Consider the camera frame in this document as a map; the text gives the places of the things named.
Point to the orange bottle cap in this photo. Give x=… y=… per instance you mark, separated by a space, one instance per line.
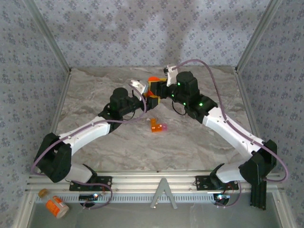
x=153 y=78

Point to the orange pill box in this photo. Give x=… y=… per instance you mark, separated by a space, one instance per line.
x=155 y=129

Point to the pink pill box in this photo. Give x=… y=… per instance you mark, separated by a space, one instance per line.
x=164 y=127

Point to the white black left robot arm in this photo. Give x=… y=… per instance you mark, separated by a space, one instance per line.
x=52 y=161

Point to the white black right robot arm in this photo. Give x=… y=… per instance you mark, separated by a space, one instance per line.
x=230 y=137

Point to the small circuit board with LED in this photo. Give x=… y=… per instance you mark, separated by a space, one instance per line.
x=89 y=196
x=222 y=197

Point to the tan round cap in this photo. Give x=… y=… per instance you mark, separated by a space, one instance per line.
x=43 y=192

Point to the clear bottle with orange label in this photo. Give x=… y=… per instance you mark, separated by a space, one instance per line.
x=57 y=207

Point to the black ribbed block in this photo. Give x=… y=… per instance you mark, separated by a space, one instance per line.
x=258 y=197

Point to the aluminium side frame rail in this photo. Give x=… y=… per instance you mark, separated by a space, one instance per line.
x=241 y=83
x=61 y=95

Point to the aluminium front frame rail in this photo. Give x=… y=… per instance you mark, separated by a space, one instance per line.
x=142 y=183

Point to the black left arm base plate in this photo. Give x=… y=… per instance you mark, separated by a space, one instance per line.
x=104 y=183

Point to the aluminium corner frame post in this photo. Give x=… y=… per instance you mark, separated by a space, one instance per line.
x=257 y=35
x=49 y=35

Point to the grey A-shaped bracket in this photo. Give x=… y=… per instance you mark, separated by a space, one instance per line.
x=164 y=190

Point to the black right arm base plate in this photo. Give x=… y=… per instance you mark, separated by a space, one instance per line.
x=204 y=183

